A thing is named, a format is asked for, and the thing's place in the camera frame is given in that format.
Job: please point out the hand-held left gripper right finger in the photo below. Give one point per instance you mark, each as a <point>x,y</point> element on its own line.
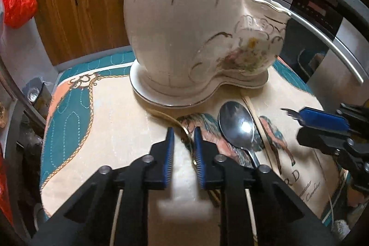
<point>199,159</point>

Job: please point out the metal shelf rack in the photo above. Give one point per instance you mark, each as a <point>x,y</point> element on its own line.
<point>20,103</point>

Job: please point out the dark container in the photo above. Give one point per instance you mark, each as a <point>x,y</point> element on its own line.
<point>44,99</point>

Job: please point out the gold spoon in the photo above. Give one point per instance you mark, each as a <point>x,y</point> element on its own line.
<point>180,125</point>

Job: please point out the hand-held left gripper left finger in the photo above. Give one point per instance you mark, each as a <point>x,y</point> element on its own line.
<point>170,156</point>

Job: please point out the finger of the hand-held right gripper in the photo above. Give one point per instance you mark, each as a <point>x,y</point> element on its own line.
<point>323,119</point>
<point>320,139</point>

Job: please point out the stainless built-in oven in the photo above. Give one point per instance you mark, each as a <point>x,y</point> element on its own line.
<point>314,8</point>

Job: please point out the printed quilted table mat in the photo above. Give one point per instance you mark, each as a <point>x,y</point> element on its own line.
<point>101,119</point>

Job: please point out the clear plastic cup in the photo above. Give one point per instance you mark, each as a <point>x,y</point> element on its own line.
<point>32,94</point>

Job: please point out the wooden base cabinets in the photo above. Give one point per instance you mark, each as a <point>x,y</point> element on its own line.
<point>86,18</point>

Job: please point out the cream ceramic utensil holder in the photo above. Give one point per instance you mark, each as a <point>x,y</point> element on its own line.
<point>178,32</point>

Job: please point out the large steel spoon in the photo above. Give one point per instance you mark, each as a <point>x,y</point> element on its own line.
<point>236,125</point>

